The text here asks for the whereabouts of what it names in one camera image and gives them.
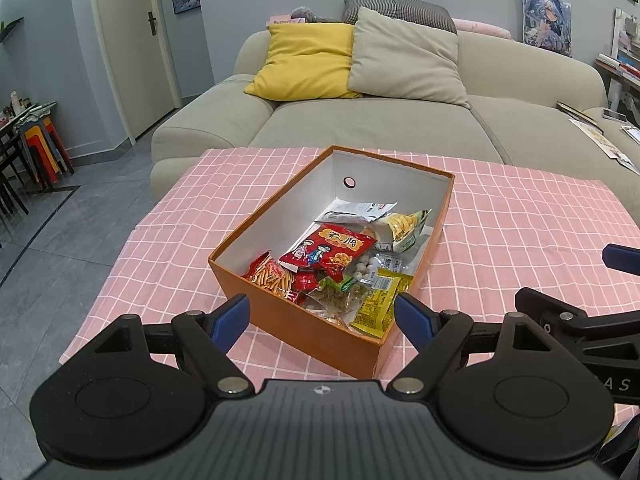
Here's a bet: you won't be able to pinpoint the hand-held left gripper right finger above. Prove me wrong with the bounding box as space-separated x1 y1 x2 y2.
386 292 562 401

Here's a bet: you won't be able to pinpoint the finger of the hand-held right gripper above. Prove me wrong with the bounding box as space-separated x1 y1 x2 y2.
515 287 591 346
602 243 640 276

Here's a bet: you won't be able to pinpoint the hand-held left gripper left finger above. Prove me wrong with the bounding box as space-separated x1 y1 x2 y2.
87 292 251 398

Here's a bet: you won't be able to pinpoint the yellow snack packet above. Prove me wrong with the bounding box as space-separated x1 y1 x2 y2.
350 267 413 338

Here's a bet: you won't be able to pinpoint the orange stick snack packet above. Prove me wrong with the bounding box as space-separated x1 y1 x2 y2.
243 251 301 303

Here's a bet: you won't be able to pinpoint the clear snack packet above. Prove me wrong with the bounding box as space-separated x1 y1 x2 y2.
345 252 403 282

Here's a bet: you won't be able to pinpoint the green label nut packet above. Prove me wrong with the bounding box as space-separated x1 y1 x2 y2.
305 276 373 321

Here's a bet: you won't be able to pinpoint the orange cardboard box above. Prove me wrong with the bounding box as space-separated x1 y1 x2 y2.
207 145 456 380

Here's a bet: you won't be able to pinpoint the pale yellow bread packet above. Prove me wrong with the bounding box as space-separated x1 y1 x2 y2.
372 208 433 253

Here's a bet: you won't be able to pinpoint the large red snack bag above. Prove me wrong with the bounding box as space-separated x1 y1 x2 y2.
278 222 377 281

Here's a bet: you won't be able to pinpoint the white grey snack packet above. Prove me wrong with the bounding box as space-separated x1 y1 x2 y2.
314 201 398 226

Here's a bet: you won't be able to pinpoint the white papers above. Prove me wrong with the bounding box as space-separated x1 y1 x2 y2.
620 125 640 166

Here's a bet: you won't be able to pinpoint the pink checked tablecloth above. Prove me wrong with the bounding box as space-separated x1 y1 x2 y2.
59 146 640 428

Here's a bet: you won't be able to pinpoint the open magazine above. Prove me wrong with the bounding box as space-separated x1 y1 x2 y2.
568 119 633 161

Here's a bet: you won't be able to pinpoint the dark book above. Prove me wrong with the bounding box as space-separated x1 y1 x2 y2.
556 101 601 126

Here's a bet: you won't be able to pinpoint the white desk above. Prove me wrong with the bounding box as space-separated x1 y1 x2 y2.
595 55 640 126

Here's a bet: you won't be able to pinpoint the stack of books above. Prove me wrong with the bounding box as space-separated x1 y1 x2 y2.
595 52 640 81

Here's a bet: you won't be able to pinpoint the beige sofa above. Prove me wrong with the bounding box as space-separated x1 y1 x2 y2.
150 29 640 206

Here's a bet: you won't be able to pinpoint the standing white folder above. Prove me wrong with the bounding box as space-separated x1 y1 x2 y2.
612 7 640 61

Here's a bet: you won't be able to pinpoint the stack of coloured stools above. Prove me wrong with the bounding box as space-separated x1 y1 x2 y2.
17 102 76 191

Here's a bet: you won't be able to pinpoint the black chair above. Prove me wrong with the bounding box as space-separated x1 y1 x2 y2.
0 127 31 221

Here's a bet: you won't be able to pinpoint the beige cushion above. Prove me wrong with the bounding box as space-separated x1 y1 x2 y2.
346 6 471 109

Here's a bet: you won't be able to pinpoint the yellow cushion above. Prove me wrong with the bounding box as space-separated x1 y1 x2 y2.
243 22 363 101

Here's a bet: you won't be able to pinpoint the pink blanket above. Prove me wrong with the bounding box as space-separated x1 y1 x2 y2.
451 17 513 41

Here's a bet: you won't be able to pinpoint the white door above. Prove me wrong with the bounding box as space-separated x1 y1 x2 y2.
92 0 181 143

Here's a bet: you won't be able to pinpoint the grey checked cushion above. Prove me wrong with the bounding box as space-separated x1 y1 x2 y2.
342 0 458 35

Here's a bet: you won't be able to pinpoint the grey plush toy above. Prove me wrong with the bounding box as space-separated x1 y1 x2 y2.
290 6 343 24

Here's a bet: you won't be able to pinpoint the dark wall shelf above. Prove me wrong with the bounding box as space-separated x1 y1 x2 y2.
0 16 25 43

